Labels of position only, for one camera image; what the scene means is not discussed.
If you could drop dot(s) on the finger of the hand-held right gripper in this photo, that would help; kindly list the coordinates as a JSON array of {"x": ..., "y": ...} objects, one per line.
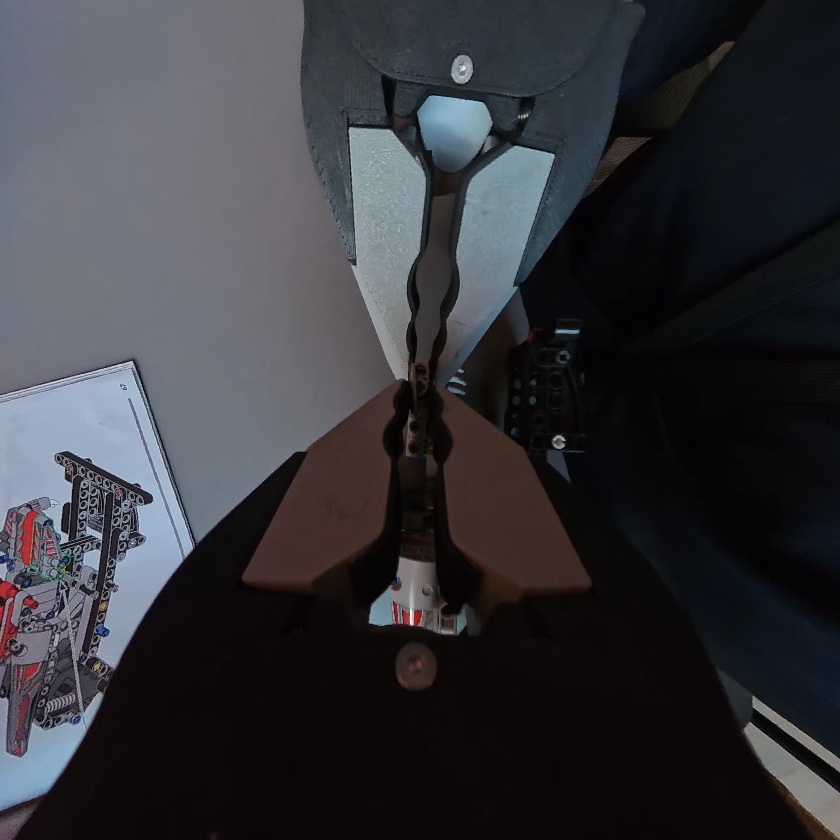
[
  {"x": 505, "y": 216},
  {"x": 387, "y": 216}
]

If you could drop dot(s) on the partly built lego truck model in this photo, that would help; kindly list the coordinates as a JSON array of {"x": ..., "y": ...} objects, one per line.
[{"x": 544, "y": 394}]

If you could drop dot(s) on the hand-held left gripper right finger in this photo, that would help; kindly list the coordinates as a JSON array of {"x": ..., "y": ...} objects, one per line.
[{"x": 505, "y": 518}]

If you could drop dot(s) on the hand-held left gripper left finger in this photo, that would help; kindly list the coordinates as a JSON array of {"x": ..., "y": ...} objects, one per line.
[{"x": 315, "y": 518}]

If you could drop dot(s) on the open lego instruction booklet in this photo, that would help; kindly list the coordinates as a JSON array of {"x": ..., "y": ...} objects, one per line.
[{"x": 98, "y": 446}]

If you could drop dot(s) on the person's dark jacket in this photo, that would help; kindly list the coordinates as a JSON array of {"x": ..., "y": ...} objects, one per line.
[{"x": 722, "y": 328}]

